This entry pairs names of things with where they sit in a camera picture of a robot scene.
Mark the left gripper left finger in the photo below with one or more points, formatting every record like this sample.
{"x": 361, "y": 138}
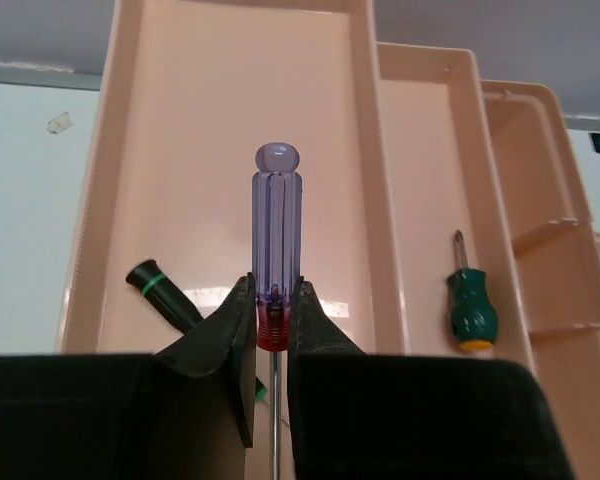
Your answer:
{"x": 186, "y": 412}

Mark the pink plastic toolbox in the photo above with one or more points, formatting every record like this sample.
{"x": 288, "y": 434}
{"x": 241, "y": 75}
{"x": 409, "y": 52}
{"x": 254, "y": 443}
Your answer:
{"x": 401, "y": 146}

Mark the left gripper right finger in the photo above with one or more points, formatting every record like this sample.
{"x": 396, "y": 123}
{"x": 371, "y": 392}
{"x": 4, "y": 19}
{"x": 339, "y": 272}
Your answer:
{"x": 355, "y": 415}

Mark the black green precision screwdriver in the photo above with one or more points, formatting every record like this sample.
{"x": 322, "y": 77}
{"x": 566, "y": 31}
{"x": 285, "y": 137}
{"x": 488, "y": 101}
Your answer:
{"x": 165, "y": 297}

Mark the green orange stubby screwdriver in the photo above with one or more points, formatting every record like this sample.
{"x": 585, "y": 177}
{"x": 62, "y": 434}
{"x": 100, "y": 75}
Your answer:
{"x": 473, "y": 318}

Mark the blue handled screwdriver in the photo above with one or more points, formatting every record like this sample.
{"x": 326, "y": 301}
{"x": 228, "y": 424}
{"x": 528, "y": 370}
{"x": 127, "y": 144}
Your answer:
{"x": 276, "y": 251}

